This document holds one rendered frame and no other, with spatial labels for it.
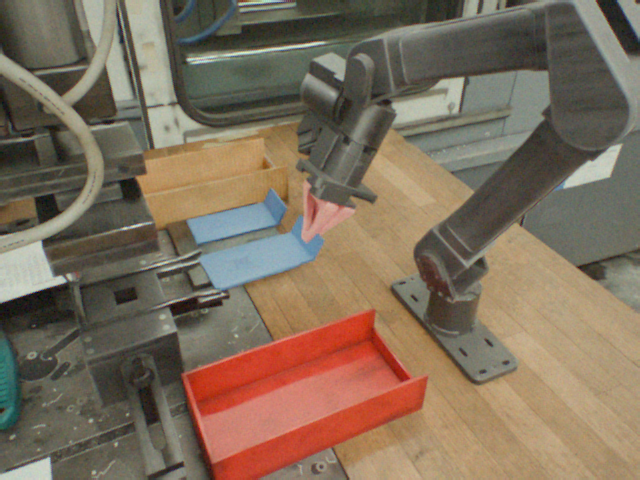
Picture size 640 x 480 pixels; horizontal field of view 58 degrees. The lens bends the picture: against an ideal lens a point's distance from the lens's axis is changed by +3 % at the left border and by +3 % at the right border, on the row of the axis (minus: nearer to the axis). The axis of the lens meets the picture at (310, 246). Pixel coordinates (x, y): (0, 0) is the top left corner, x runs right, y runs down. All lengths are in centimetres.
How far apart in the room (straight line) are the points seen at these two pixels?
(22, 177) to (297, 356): 36
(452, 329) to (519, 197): 22
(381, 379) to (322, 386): 7
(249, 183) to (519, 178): 51
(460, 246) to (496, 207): 7
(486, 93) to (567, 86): 110
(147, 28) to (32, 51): 65
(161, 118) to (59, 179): 67
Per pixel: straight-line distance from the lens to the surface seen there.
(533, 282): 90
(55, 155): 62
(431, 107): 151
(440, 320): 76
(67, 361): 80
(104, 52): 53
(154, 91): 124
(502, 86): 165
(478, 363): 75
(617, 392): 79
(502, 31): 58
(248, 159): 109
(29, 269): 88
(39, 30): 55
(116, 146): 62
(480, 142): 170
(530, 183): 61
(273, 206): 94
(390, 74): 65
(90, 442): 71
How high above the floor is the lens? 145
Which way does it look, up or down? 38 degrees down
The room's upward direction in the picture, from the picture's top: straight up
